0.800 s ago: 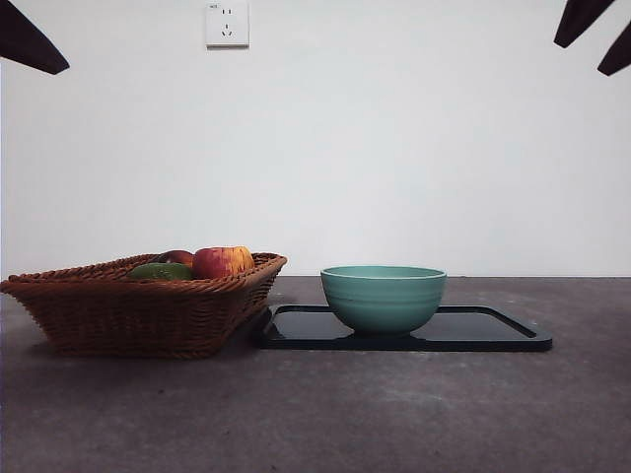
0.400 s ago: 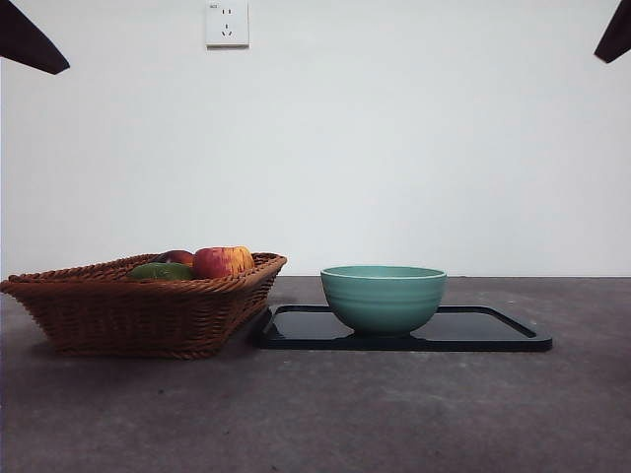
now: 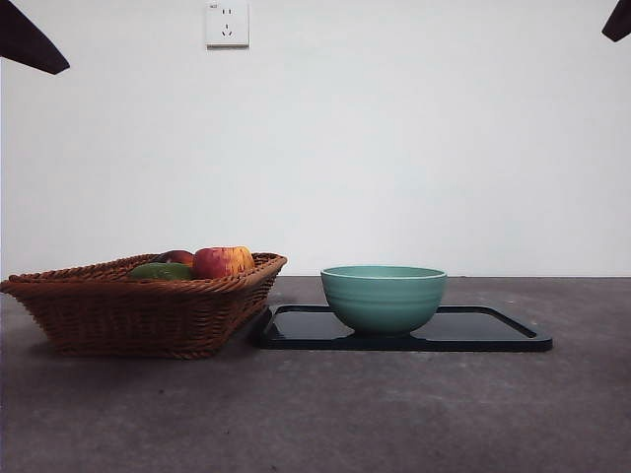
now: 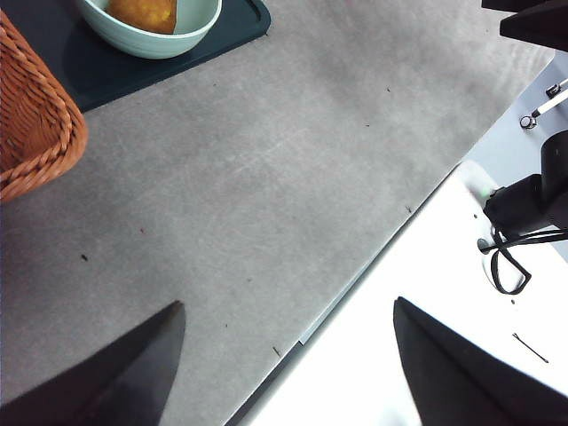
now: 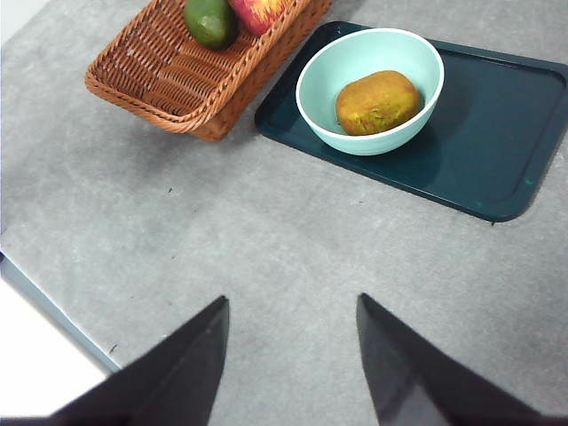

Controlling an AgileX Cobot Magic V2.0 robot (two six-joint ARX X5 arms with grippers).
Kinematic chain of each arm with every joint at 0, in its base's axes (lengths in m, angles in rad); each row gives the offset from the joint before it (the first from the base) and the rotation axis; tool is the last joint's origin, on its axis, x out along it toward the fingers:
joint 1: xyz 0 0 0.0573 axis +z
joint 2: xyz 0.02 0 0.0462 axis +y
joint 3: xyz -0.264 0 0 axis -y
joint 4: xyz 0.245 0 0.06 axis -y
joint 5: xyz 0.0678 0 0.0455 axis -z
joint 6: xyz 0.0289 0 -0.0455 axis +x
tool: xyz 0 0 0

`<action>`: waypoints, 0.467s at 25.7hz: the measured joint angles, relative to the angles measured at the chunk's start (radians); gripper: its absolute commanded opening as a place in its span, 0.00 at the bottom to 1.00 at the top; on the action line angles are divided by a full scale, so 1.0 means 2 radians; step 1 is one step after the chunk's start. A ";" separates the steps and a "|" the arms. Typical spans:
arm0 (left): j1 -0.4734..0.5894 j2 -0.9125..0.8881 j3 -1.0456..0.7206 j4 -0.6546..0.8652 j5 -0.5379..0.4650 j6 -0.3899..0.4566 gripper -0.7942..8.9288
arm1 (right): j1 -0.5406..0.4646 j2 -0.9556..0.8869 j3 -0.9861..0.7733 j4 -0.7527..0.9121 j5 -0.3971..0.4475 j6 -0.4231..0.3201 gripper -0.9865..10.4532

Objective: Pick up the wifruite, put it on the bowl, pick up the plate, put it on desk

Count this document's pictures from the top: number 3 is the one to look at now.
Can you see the brown wicker basket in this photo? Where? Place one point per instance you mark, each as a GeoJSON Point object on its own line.
{"type": "Point", "coordinates": [128, 315]}

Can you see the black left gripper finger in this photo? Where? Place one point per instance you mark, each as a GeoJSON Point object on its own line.
{"type": "Point", "coordinates": [29, 44]}

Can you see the dark rectangular tray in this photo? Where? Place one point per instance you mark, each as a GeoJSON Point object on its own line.
{"type": "Point", "coordinates": [468, 337]}

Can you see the green avocado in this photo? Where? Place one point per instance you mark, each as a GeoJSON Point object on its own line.
{"type": "Point", "coordinates": [158, 271]}

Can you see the white wall socket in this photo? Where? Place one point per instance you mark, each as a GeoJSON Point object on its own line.
{"type": "Point", "coordinates": [228, 24]}

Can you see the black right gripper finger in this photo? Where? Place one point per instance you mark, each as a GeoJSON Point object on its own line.
{"type": "Point", "coordinates": [620, 22]}

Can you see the dark red plum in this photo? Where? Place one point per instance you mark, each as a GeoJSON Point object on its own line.
{"type": "Point", "coordinates": [177, 257]}

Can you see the teal ribbed bowl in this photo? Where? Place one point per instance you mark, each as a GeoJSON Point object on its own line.
{"type": "Point", "coordinates": [384, 300]}

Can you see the red yellow apple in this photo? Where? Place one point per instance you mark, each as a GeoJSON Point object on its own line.
{"type": "Point", "coordinates": [222, 261]}

